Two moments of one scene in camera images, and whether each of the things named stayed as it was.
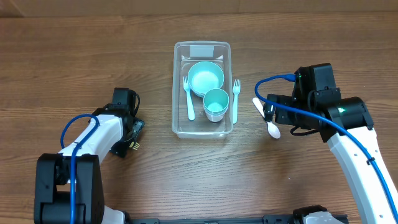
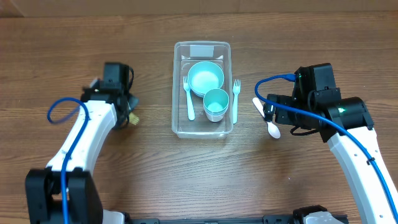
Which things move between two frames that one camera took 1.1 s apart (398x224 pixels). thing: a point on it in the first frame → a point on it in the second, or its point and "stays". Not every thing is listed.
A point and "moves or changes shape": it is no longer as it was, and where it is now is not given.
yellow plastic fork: [136, 145] moves or changes shape
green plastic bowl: [204, 76] stays
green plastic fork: [236, 88] stays
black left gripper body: [123, 145] → [134, 102]
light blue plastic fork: [191, 109] stays
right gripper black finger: [268, 112] stays
